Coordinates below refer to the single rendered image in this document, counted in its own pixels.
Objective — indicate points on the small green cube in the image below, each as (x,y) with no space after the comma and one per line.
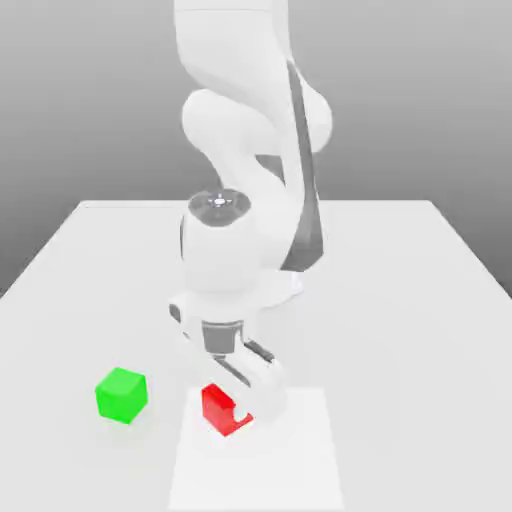
(120,396)

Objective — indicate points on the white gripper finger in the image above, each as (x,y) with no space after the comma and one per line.
(241,414)

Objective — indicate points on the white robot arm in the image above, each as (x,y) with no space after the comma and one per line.
(232,120)

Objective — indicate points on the small red cube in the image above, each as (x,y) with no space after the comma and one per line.
(214,412)

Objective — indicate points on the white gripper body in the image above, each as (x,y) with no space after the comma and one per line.
(262,390)

